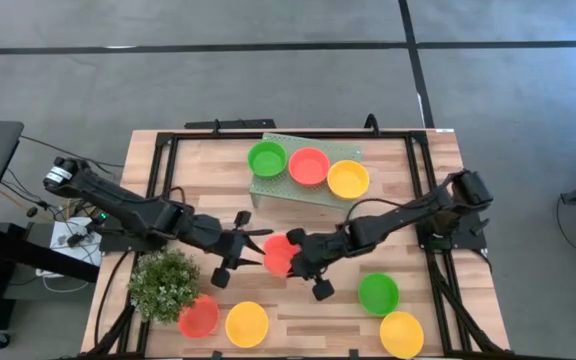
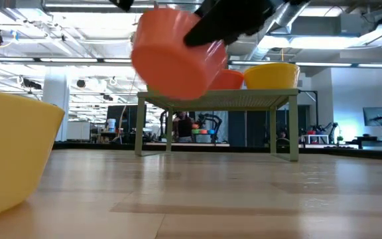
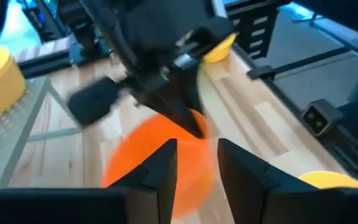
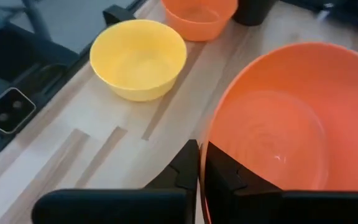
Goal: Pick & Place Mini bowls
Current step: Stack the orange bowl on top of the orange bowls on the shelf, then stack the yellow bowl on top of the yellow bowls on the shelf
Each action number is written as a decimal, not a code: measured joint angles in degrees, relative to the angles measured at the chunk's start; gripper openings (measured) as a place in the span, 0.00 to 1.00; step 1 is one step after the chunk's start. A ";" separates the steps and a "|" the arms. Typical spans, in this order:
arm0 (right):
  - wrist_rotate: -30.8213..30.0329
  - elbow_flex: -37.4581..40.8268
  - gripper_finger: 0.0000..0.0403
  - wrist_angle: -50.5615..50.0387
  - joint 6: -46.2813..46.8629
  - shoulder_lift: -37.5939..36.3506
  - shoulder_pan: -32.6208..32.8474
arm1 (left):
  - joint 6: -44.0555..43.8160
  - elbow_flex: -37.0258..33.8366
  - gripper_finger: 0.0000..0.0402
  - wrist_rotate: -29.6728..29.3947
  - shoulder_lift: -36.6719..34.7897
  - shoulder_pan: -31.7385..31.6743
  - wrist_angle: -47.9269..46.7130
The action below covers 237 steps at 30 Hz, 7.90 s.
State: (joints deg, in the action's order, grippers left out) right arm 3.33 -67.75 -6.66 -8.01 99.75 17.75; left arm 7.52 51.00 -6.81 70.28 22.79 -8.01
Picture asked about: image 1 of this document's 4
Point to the white label strip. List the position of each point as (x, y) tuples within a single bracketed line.
[(444, 130)]

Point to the white power box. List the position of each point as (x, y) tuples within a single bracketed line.
[(80, 252)]

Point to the green plastic mini bowl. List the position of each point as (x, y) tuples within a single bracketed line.
[(378, 295), (267, 161)]

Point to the black plug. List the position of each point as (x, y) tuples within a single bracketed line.
[(32, 212)]

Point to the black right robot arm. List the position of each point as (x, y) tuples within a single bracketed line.
[(408, 212)]

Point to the small black bracket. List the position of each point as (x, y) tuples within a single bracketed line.
[(216, 355)]

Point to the black caster wheel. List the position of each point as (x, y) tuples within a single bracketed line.
[(0, 341)]

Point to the green perforated shelf stand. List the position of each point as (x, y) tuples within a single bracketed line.
[(283, 190)]

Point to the yellow plastic mini bowl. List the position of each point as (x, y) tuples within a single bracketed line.
[(348, 179), (246, 325), (401, 335)]

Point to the black aluminium table frame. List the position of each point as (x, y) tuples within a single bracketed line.
[(393, 135)]

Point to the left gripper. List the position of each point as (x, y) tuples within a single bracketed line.
[(218, 237)]

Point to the potted artificial green plant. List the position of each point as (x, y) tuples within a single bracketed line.
[(163, 285)]

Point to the black flat bar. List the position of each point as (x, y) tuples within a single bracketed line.
[(238, 124)]

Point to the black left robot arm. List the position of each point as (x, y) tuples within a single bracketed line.
[(118, 200)]

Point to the black table-level camera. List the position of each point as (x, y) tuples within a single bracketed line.
[(353, 354)]

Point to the orange plastic mini bowl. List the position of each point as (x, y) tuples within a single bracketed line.
[(309, 166), (275, 255), (199, 317)]

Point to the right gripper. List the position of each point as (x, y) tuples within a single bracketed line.
[(323, 252)]

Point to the black arched bracket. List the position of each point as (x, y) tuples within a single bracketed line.
[(370, 116)]

